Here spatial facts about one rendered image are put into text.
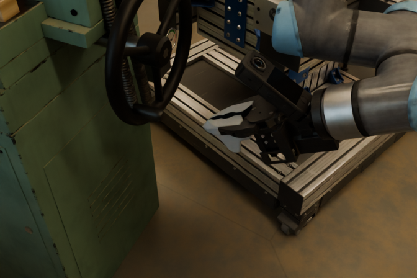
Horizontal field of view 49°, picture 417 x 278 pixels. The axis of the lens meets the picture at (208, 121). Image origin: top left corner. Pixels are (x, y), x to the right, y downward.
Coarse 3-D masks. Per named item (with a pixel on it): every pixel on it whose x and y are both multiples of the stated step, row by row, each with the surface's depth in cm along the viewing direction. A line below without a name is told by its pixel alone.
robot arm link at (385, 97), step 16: (384, 64) 58; (400, 64) 56; (416, 64) 55; (368, 80) 58; (384, 80) 56; (400, 80) 54; (416, 80) 53; (352, 96) 57; (368, 96) 56; (384, 96) 55; (400, 96) 53; (416, 96) 52; (368, 112) 56; (384, 112) 55; (400, 112) 54; (416, 112) 53; (368, 128) 57; (384, 128) 56; (400, 128) 55; (416, 128) 54
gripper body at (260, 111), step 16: (320, 96) 61; (256, 112) 66; (272, 112) 64; (320, 112) 60; (272, 128) 64; (288, 128) 65; (304, 128) 64; (320, 128) 60; (272, 144) 67; (288, 144) 65; (304, 144) 66; (320, 144) 64; (336, 144) 63; (288, 160) 66
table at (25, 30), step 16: (16, 0) 80; (32, 0) 80; (16, 16) 76; (32, 16) 78; (0, 32) 73; (16, 32) 76; (32, 32) 79; (48, 32) 81; (64, 32) 79; (80, 32) 78; (96, 32) 80; (0, 48) 74; (16, 48) 77; (0, 64) 74
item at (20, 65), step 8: (40, 40) 82; (48, 40) 83; (56, 40) 85; (32, 48) 80; (40, 48) 82; (48, 48) 84; (56, 48) 86; (16, 56) 77; (24, 56) 79; (32, 56) 81; (40, 56) 83; (8, 64) 76; (16, 64) 78; (24, 64) 79; (32, 64) 81; (0, 72) 75; (8, 72) 76; (16, 72) 78; (24, 72) 80; (0, 80) 76; (8, 80) 77; (16, 80) 79; (0, 88) 77
